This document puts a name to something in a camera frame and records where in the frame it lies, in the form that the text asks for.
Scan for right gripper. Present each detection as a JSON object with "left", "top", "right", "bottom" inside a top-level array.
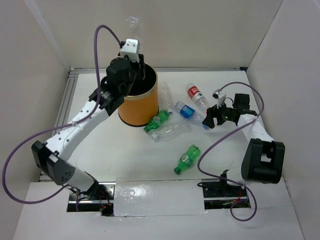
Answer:
[{"left": 202, "top": 98, "right": 235, "bottom": 129}]

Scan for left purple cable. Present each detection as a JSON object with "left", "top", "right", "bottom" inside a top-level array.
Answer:
[{"left": 1, "top": 24, "right": 123, "bottom": 205}]

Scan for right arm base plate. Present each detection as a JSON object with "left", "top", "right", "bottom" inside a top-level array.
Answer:
[{"left": 197, "top": 180, "right": 251, "bottom": 210}]

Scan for green bottle front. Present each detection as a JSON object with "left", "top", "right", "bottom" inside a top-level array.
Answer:
[{"left": 174, "top": 144, "right": 201, "bottom": 175}]

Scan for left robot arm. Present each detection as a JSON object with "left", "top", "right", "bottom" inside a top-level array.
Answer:
[{"left": 31, "top": 53, "right": 145, "bottom": 200}]

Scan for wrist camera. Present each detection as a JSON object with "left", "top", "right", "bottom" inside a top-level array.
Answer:
[
  {"left": 212, "top": 90, "right": 227, "bottom": 109},
  {"left": 119, "top": 38, "right": 140, "bottom": 63}
]

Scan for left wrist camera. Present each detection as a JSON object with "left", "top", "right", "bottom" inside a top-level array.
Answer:
[{"left": 119, "top": 38, "right": 140, "bottom": 63}]

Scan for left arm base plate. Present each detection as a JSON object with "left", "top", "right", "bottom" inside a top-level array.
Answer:
[{"left": 66, "top": 181, "right": 116, "bottom": 217}]

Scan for silver tape sheet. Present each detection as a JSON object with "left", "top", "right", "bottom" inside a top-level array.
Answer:
[{"left": 113, "top": 179, "right": 207, "bottom": 217}]

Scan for clear bottle beside bin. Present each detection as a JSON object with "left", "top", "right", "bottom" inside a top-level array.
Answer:
[{"left": 158, "top": 81, "right": 173, "bottom": 114}]

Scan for red label water bottle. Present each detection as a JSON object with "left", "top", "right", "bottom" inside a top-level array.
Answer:
[{"left": 186, "top": 82, "right": 209, "bottom": 114}]

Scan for orange cylindrical bin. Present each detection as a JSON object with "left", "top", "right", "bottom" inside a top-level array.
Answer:
[{"left": 118, "top": 64, "right": 159, "bottom": 127}]

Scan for green bottle near bin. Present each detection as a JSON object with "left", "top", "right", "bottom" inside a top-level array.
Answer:
[{"left": 143, "top": 110, "right": 172, "bottom": 133}]

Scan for clear bottle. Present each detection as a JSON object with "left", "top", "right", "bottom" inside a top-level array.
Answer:
[
  {"left": 158, "top": 81, "right": 173, "bottom": 114},
  {"left": 126, "top": 16, "right": 141, "bottom": 40},
  {"left": 151, "top": 122, "right": 192, "bottom": 142}
]

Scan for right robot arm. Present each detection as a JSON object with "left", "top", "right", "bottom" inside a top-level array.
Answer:
[{"left": 203, "top": 91, "right": 285, "bottom": 196}]

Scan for blue label water bottle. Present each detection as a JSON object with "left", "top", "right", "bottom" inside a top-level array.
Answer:
[{"left": 173, "top": 101, "right": 210, "bottom": 130}]

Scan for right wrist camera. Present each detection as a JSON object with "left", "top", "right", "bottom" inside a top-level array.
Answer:
[{"left": 212, "top": 90, "right": 227, "bottom": 109}]

